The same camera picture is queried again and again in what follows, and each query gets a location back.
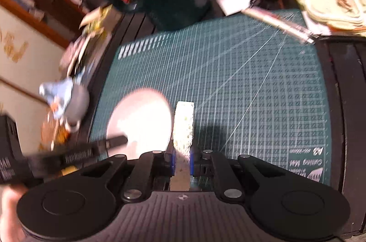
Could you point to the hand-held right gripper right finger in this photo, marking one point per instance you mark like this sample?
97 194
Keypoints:
192 163

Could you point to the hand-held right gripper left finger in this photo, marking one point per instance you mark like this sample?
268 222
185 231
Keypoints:
171 163

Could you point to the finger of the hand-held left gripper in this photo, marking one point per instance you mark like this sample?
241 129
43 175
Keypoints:
85 152

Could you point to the oval cream sponge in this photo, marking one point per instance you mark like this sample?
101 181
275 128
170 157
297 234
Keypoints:
183 122

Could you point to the white bowl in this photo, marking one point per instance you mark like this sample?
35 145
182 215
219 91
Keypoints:
143 116

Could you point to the person's left hand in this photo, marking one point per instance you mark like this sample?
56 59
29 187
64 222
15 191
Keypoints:
10 207

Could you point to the orange plastic container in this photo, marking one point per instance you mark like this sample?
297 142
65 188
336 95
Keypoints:
48 130

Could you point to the grey mug with blue hat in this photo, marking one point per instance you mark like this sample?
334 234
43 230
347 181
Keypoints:
77 104

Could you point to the green cutting mat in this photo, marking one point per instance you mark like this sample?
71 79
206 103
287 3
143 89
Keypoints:
243 87

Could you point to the grey book stack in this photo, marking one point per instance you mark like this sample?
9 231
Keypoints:
83 56

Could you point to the white paper card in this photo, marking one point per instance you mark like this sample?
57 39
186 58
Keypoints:
231 3

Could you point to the white craft knife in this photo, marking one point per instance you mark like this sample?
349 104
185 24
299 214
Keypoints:
277 21

